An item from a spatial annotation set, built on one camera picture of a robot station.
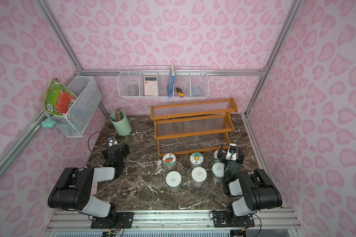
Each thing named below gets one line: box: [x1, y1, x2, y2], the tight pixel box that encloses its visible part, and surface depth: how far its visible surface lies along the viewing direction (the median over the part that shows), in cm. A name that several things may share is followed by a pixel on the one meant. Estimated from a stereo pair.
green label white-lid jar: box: [165, 170, 182, 192], surface depth 79 cm
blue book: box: [166, 65, 176, 97], surface depth 89 cm
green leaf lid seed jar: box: [213, 149, 220, 159], surface depth 90 cm
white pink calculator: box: [144, 76, 158, 97], surface depth 96 cm
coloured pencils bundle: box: [113, 107, 123, 122], surface depth 102 cm
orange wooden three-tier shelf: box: [150, 97, 239, 158], surface depth 103 cm
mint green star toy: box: [40, 116, 56, 128], surface depth 64 cm
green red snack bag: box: [43, 77, 78, 116], surface depth 73 cm
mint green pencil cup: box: [109, 111, 133, 137], surface depth 103 cm
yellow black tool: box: [175, 87, 185, 98], surface depth 95 cm
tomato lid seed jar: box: [162, 153, 177, 172], surface depth 88 cm
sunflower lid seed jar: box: [189, 152, 204, 170], surface depth 88 cm
